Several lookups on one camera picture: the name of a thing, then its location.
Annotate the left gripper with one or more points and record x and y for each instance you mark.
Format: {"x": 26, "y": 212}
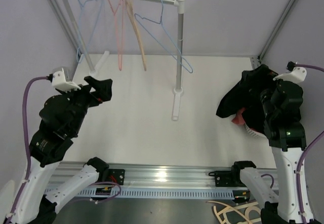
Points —
{"x": 103, "y": 93}

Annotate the pink plastic hanger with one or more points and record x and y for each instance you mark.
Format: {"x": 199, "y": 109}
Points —
{"x": 119, "y": 16}

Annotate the salmon pink t shirt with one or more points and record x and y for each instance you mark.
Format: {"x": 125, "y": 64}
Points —
{"x": 238, "y": 119}

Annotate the beige hangers on floor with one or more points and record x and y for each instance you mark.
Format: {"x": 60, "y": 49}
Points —
{"x": 250, "y": 212}

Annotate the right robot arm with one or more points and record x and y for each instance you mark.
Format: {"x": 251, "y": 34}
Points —
{"x": 280, "y": 101}

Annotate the black t shirt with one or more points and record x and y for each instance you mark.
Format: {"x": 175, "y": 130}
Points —
{"x": 246, "y": 94}

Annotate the white cable duct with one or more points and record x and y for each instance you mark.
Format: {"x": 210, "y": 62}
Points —
{"x": 151, "y": 193}

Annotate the silver clothes rack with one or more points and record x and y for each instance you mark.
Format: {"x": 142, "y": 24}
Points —
{"x": 180, "y": 4}

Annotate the white laundry basket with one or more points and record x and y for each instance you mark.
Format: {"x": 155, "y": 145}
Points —
{"x": 253, "y": 133}

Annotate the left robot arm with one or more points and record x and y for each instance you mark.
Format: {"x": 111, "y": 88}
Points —
{"x": 61, "y": 120}

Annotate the aluminium rail with mounts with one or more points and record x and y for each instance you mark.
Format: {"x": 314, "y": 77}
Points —
{"x": 156, "y": 176}

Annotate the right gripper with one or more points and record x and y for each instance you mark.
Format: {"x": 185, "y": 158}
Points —
{"x": 277, "y": 82}

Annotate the beige wooden hanger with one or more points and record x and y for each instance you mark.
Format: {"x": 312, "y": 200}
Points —
{"x": 131, "y": 15}

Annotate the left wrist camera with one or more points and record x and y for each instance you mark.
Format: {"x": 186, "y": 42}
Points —
{"x": 61, "y": 80}

